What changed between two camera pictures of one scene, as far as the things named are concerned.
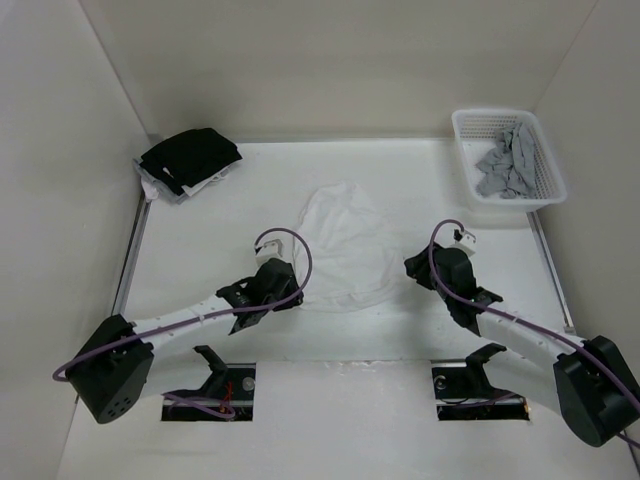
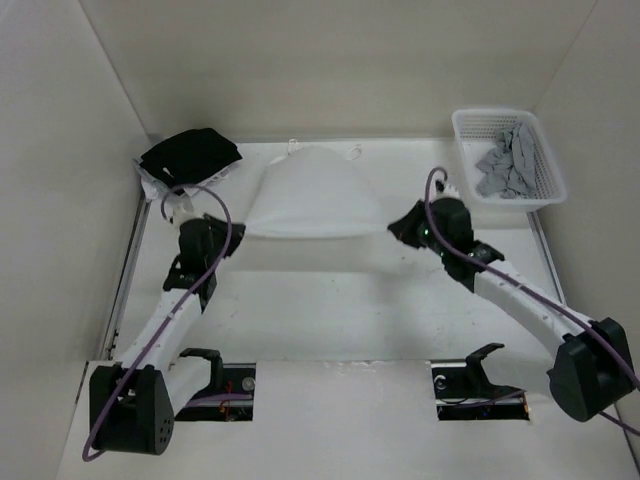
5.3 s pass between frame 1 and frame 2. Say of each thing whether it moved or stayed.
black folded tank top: stayed
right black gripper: moved
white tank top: moved
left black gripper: moved
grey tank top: stayed
